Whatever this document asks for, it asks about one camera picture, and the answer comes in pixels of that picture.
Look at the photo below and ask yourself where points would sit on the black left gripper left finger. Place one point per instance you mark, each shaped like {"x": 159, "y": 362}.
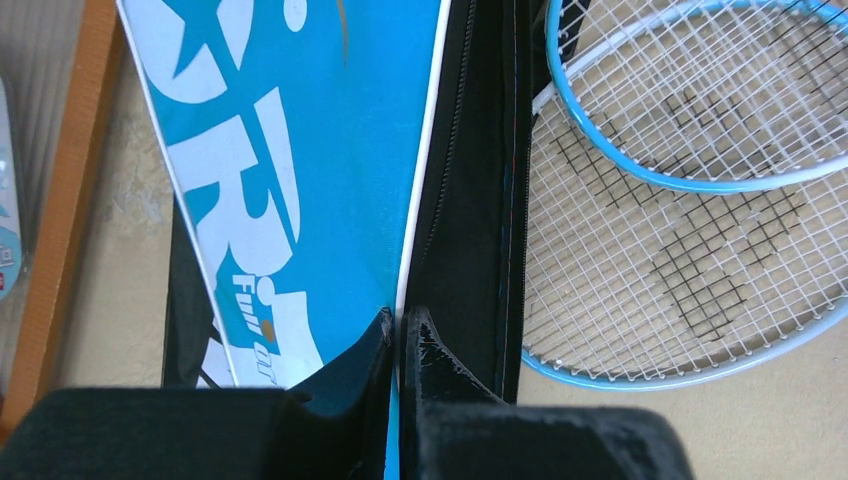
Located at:
{"x": 333, "y": 425}

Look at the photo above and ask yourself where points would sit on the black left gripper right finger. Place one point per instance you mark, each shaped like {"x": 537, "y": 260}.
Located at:
{"x": 454, "y": 427}

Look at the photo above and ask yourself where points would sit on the light blue badminton racket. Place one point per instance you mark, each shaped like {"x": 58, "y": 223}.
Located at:
{"x": 629, "y": 286}
{"x": 711, "y": 97}

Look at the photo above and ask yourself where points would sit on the blue racket cover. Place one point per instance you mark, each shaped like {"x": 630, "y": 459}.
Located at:
{"x": 333, "y": 159}

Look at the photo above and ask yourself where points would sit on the black Crossway racket cover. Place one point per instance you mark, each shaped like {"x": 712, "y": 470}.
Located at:
{"x": 193, "y": 355}

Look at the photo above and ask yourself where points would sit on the wooden shelf rack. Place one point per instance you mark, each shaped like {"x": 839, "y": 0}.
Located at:
{"x": 95, "y": 74}

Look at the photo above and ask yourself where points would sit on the blue white plastic packet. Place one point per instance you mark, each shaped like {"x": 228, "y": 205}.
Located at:
{"x": 12, "y": 245}

